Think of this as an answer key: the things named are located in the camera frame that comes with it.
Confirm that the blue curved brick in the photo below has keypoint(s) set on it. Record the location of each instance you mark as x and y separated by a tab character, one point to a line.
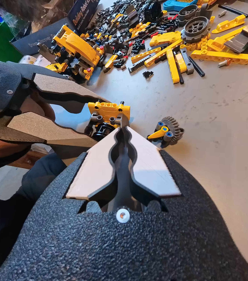
176	5

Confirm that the blue cardboard kit box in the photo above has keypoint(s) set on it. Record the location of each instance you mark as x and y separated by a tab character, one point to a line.
82	17

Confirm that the person's left hand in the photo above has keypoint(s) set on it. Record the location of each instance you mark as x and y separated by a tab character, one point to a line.
0	147

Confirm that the cluster of long yellow beams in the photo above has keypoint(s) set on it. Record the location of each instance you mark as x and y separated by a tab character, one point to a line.
172	65

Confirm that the grey brick wheel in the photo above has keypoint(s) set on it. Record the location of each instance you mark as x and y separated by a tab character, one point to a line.
190	11
195	28

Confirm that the partly built yellow brick vehicle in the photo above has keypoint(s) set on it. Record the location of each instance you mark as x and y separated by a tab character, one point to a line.
77	44

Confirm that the person's legs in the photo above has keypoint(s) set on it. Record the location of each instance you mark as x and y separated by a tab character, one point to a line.
42	175

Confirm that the yellow pointed panel brick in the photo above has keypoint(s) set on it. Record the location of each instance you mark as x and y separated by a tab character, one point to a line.
110	61

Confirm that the black long axle rod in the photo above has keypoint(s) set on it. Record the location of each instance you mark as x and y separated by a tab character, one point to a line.
234	10

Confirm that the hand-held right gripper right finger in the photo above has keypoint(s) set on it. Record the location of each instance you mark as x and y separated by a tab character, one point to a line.
154	173

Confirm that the light grey desk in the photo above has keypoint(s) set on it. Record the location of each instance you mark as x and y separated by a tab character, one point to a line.
203	131

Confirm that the grey gear brick assembly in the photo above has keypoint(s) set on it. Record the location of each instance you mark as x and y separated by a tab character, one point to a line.
170	125

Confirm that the small yellow grey brick assembly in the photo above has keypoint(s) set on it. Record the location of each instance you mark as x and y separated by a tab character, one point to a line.
108	107

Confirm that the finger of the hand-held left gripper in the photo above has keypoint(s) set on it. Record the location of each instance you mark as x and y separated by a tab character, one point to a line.
44	129
66	87

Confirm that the wooden desk leg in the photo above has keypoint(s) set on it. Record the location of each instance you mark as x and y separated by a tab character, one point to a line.
33	159

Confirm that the yellow beam with holes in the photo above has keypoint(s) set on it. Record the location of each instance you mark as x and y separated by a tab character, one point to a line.
146	54

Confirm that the grey toothed rack beam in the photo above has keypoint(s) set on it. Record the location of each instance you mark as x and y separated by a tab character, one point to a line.
139	64
186	60

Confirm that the grey and orange axle pin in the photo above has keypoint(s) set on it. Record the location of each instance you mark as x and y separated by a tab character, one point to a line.
224	63

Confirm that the small black connector brick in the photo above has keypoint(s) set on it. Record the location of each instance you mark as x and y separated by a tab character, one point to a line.
148	74

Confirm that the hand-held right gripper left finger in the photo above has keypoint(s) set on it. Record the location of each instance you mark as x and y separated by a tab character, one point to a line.
93	173

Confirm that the black brick tyre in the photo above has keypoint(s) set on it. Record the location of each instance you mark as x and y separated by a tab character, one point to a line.
152	11

